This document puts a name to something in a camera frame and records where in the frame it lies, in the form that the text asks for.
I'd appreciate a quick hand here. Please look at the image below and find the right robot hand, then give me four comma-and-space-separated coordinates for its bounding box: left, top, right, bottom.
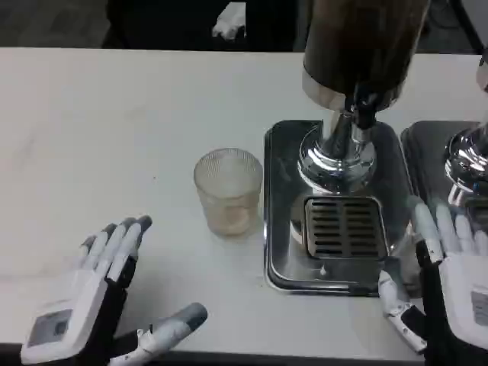
377, 201, 488, 366

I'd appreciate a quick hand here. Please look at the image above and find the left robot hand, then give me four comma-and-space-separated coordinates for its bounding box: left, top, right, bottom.
20, 215, 209, 366

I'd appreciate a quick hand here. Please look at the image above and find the chrome drink dispenser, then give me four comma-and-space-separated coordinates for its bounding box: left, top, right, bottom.
444, 53, 488, 207

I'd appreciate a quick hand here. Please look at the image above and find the clear ribbed glass cup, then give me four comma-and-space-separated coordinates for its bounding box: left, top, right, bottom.
193, 148, 265, 239

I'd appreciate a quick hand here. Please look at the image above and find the black dispenser tap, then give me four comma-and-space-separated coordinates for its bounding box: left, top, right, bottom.
341, 82, 382, 130

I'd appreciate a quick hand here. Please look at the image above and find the brown drink dispenser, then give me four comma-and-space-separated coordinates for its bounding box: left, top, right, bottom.
297, 0, 432, 196

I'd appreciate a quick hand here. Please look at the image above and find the person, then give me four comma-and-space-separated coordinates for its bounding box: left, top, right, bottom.
101, 0, 316, 53

